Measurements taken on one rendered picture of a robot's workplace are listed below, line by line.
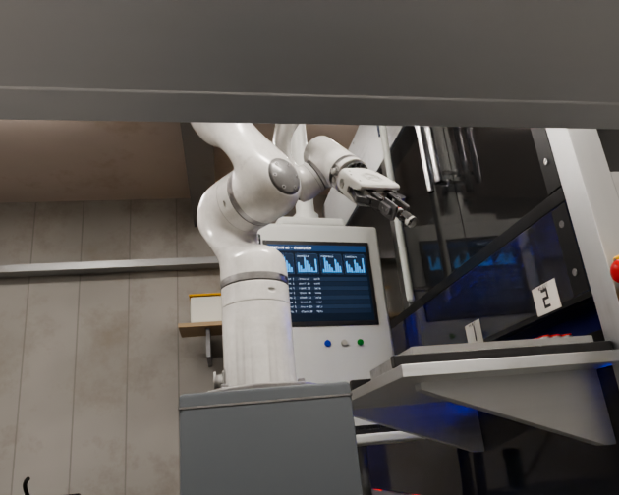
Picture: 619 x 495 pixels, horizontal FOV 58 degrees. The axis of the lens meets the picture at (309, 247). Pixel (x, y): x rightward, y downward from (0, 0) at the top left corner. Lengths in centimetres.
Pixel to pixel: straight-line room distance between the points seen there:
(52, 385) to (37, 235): 129
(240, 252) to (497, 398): 51
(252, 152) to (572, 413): 72
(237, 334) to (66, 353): 407
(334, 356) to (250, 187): 105
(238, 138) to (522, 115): 87
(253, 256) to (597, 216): 63
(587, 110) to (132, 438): 466
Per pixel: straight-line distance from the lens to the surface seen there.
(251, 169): 98
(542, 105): 17
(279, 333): 93
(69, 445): 486
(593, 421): 114
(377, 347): 198
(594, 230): 114
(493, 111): 16
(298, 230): 201
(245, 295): 94
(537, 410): 108
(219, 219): 105
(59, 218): 534
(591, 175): 118
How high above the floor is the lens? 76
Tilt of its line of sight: 20 degrees up
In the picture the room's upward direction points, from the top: 6 degrees counter-clockwise
